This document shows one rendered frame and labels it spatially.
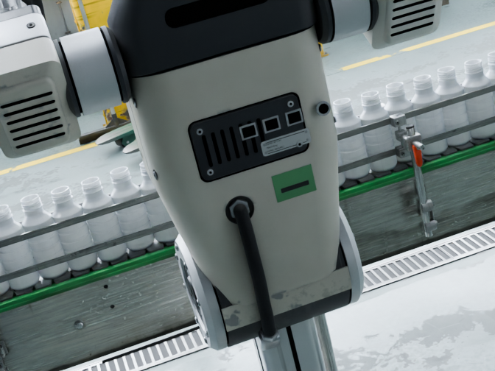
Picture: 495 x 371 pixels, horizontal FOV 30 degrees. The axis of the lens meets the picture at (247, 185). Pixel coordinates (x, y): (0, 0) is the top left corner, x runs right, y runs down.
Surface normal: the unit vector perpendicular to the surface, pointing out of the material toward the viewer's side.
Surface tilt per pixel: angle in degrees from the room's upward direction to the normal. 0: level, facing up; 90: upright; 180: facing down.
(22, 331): 90
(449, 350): 0
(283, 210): 90
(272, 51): 90
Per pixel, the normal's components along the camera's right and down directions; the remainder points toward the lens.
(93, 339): 0.26, 0.29
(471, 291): -0.22, -0.91
